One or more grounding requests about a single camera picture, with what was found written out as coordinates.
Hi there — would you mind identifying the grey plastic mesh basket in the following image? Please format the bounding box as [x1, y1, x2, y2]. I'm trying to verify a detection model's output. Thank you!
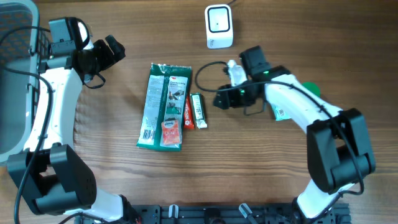
[1, 0, 50, 166]

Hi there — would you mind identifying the green 3M gloves pack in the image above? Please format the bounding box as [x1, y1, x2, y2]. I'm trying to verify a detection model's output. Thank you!
[137, 63, 192, 151]

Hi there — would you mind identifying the white barcode scanner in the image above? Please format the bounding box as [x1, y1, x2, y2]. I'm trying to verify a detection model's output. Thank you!
[205, 4, 233, 49]

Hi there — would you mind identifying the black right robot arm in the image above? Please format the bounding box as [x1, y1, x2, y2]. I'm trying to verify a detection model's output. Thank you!
[213, 65, 376, 223]

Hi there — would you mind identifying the orange Kleenex tissue pack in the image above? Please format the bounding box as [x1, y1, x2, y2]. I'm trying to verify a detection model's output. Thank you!
[162, 120, 182, 146]

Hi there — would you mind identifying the mint green wipes pack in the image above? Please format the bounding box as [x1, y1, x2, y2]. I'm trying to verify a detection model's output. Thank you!
[271, 104, 291, 121]

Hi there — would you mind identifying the red Nescafe sachet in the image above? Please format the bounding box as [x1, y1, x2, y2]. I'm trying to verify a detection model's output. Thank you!
[183, 95, 195, 129]

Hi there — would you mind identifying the green Axe Brand box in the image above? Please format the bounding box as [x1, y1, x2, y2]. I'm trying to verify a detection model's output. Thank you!
[190, 93, 208, 129]

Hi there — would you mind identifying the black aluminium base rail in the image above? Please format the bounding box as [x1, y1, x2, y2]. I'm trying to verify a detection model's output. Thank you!
[73, 202, 352, 224]

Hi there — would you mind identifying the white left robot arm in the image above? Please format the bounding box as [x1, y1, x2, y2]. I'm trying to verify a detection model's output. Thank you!
[7, 35, 141, 223]

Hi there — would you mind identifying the green lid jar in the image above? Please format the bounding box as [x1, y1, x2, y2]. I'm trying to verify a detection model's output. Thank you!
[302, 82, 321, 97]

